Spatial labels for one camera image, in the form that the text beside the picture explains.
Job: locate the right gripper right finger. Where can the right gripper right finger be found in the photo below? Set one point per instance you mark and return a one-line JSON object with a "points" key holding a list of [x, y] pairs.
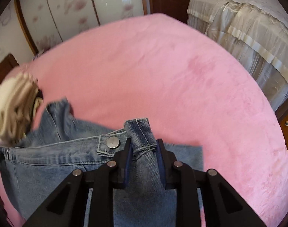
{"points": [[165, 159]]}

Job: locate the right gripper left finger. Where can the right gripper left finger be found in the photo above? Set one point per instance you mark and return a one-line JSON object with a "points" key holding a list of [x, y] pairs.
{"points": [[126, 160]]}

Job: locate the stack of folded clothes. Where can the stack of folded clothes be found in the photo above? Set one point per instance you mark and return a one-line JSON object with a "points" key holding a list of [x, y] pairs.
{"points": [[20, 97]]}

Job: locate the pink bed blanket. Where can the pink bed blanket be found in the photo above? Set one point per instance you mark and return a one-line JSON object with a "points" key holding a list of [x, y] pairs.
{"points": [[198, 99]]}

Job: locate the dark wooden headboard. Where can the dark wooden headboard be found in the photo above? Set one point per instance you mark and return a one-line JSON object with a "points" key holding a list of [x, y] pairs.
{"points": [[6, 65]]}

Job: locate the floral sliding wardrobe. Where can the floral sliding wardrobe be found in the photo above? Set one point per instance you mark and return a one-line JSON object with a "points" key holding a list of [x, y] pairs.
{"points": [[47, 23]]}

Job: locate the white lace covered furniture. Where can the white lace covered furniture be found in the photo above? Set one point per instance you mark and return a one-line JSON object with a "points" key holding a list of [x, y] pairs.
{"points": [[255, 32]]}

